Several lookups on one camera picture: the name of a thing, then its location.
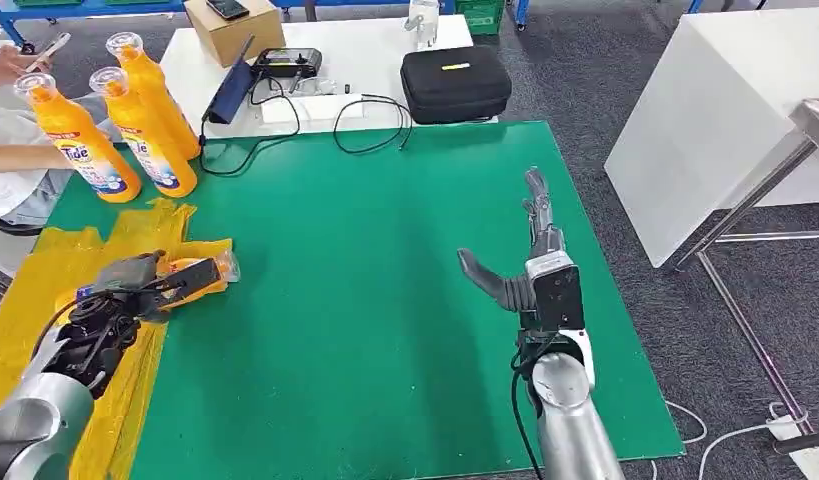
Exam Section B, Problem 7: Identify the black tablet cable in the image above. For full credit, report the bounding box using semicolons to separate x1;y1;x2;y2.
197;69;304;178

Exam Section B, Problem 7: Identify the white power strip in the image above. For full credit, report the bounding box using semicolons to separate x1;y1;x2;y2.
768;414;819;480

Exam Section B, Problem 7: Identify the blue metal rack frame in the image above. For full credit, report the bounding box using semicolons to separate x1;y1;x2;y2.
0;0;186;49

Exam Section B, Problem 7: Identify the white square table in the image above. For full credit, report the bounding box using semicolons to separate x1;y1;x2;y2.
603;7;819;270

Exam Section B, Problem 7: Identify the black carrying case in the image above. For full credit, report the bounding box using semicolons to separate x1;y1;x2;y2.
399;44;514;126

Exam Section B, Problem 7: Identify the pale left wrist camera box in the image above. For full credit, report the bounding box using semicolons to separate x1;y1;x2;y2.
92;249;167;295

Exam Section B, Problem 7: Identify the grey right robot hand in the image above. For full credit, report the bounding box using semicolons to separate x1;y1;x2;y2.
456;166;569;315

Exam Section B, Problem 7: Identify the person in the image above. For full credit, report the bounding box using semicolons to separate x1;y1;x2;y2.
0;44;123;231

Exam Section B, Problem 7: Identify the steel table frame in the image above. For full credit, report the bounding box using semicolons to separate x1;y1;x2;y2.
669;97;819;460

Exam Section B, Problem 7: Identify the white power cable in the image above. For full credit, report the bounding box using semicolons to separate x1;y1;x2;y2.
650;400;809;480

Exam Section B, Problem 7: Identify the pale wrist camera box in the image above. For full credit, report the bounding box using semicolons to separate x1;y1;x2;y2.
524;250;587;334
92;249;167;295

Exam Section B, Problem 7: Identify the orange drink bottle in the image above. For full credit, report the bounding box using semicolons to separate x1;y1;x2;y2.
153;247;242;313
88;65;199;199
105;31;202;162
14;72;143;205

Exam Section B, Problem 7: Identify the black smartphone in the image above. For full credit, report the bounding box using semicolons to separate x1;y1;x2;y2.
204;0;252;22

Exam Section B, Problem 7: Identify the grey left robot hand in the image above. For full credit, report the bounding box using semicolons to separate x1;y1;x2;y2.
139;256;224;323

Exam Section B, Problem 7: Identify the yellow plastic sheet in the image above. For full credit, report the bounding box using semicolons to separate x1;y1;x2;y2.
0;197;235;480

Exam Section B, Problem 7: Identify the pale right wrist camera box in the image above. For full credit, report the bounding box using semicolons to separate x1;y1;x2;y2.
524;250;587;334

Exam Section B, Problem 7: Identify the white desktop device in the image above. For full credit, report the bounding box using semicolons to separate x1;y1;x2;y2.
402;0;441;52

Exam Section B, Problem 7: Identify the black remote controller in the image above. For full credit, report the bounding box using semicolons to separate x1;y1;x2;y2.
250;46;323;80

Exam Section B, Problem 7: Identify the green plastic crate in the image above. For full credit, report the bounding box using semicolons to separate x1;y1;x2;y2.
453;0;507;36

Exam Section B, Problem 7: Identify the green table mat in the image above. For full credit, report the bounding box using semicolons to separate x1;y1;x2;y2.
47;120;687;480

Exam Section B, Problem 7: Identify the black looped cable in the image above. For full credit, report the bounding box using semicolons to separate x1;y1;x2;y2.
332;93;414;156

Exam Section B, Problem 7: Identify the person's handheld phone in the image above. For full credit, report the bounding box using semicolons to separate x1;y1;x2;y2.
25;31;73;73

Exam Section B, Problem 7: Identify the white flat box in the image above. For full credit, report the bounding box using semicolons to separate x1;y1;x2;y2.
259;91;366;125

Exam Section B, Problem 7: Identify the dark blue tablet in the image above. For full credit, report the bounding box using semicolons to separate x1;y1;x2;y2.
206;33;257;126

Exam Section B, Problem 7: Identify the brown cardboard box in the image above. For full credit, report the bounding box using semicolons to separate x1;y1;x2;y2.
182;0;288;70

